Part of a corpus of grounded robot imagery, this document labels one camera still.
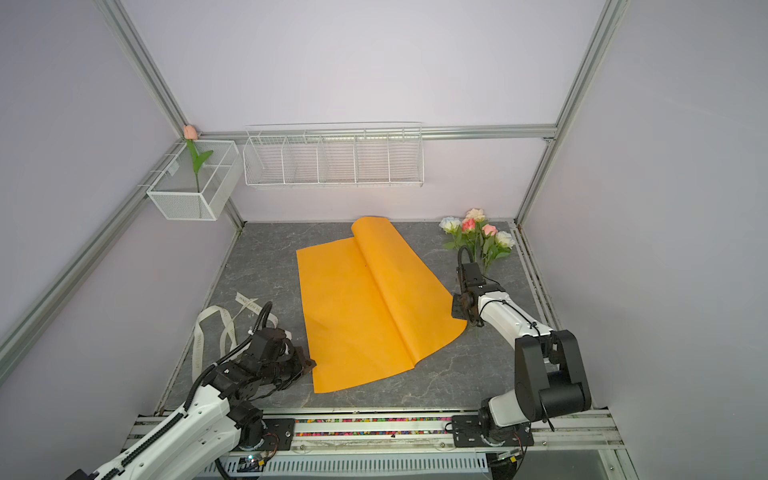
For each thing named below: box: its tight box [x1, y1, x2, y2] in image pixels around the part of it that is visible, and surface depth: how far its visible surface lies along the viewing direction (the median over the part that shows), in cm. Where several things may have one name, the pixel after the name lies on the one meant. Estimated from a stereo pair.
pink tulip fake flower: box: [183, 125, 214, 193], surface depth 92 cm
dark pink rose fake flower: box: [462, 218, 477, 262], surface depth 118 cm
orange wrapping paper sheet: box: [296, 217, 468, 394], surface depth 96 cm
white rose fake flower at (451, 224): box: [439, 216, 462, 250], surface depth 117 cm
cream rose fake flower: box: [465, 208, 485, 222], surface depth 122 cm
